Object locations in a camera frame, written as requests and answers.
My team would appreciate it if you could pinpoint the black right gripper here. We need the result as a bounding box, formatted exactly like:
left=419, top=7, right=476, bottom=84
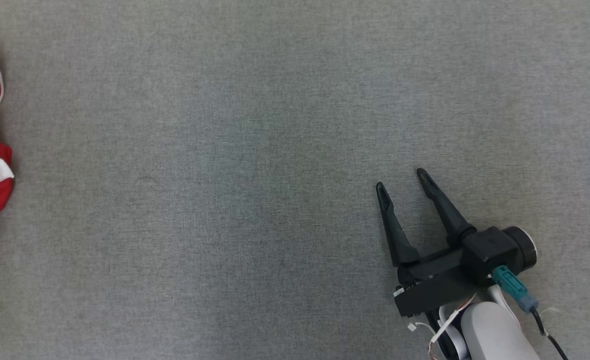
left=376, top=168, right=491, bottom=318

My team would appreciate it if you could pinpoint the teal plug black right cable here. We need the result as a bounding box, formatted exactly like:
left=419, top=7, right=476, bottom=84
left=490, top=265, right=571, bottom=360

